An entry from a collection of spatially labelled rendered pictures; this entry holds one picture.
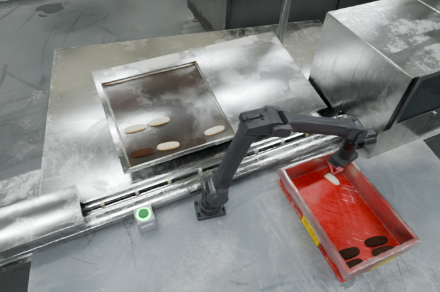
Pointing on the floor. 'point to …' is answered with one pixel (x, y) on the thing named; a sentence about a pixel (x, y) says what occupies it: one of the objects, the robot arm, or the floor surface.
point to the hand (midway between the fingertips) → (338, 167)
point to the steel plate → (95, 113)
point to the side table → (252, 241)
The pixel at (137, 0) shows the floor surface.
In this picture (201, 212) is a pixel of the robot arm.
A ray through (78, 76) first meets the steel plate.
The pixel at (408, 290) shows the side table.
